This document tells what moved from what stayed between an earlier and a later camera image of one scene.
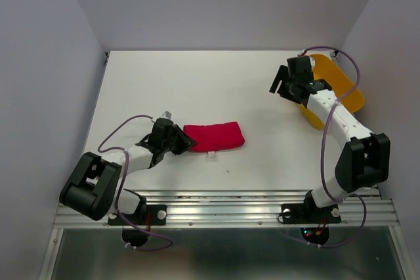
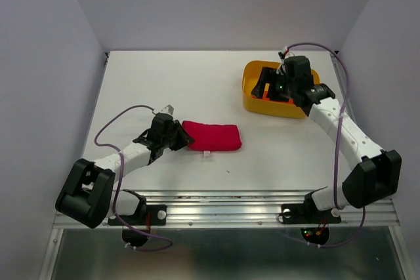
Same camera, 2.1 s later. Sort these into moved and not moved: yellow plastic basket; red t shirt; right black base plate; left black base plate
Moved: yellow plastic basket
Not moved: right black base plate; left black base plate; red t shirt
